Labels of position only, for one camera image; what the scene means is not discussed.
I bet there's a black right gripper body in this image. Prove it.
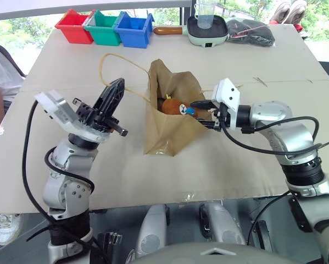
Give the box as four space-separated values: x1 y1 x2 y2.
207 101 231 133

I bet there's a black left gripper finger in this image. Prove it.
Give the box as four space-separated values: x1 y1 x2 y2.
97 78 126 118
93 83 110 111

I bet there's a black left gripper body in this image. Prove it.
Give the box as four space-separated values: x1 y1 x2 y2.
72 97 130 138

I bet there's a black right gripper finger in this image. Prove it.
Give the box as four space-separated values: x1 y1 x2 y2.
191 100 215 110
194 117 218 128

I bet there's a brown plush toy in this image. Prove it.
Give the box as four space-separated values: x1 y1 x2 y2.
160 93 200 118

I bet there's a brown paper bag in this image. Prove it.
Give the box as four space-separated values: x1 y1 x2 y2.
98 53 243 157

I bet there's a blue plastic bin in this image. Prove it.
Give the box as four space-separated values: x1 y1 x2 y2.
114 12 154 50

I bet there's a green plastic bin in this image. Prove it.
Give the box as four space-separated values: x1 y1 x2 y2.
84 10 124 46

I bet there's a mint electric frying pan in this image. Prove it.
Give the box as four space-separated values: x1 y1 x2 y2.
153 15 231 49

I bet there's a red plastic bin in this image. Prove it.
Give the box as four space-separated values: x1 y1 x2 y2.
54 8 96 45

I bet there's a clear measuring cup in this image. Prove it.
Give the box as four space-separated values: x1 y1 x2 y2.
193 0 218 30

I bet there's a pink grey sneaker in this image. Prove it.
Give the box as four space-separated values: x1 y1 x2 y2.
268 0 292 25
287 0 309 25

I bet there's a black box with clip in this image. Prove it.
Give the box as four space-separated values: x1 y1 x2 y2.
89 232 123 264

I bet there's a grey robot torso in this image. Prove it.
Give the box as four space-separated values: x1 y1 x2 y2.
125 241 323 264

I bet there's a white sneaker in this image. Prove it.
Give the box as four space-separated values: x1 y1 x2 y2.
0 213 24 246

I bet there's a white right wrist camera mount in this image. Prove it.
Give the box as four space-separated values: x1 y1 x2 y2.
210 78 241 129

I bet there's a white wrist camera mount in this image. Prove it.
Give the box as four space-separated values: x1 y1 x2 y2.
34 89 111 144
210 78 241 129

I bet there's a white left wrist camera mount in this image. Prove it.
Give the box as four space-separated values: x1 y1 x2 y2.
34 89 111 144

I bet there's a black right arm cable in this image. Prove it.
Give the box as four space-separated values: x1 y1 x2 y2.
221 116 320 155

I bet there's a thin black cable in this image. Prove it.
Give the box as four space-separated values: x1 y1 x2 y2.
248 191 293 246

